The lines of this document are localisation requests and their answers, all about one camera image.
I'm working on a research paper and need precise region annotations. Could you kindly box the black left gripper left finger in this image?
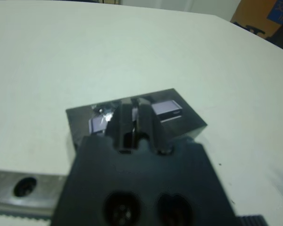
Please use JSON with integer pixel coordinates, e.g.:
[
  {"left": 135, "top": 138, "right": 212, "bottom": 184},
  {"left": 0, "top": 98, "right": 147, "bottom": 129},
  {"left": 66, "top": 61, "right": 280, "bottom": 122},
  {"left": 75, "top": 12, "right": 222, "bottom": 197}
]
[{"left": 105, "top": 97, "right": 138, "bottom": 154}]

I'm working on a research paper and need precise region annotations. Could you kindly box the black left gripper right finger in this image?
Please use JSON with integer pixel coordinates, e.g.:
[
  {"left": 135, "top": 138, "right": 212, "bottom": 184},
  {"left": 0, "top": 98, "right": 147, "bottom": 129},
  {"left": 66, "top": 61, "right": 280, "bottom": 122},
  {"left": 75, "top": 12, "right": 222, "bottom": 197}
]
[{"left": 131, "top": 97, "right": 173, "bottom": 155}]

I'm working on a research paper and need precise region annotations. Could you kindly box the black box lid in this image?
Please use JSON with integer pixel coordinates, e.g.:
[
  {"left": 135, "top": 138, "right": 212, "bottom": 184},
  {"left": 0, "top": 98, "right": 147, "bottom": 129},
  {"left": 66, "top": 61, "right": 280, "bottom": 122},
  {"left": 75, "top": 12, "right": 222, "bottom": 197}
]
[{"left": 65, "top": 88, "right": 208, "bottom": 156}]

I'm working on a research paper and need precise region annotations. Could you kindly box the brown cardboard box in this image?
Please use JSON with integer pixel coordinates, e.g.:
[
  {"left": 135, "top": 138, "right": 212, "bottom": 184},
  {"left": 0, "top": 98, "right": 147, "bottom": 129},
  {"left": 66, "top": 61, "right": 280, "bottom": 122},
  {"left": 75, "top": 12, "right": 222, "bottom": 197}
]
[{"left": 230, "top": 0, "right": 283, "bottom": 39}]

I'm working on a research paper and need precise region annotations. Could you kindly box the blue printed sign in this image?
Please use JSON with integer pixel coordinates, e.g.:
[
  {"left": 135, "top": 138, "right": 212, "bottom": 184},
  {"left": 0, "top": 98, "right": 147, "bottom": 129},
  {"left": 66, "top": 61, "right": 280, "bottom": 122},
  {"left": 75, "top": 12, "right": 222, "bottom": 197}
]
[{"left": 266, "top": 0, "right": 283, "bottom": 24}]

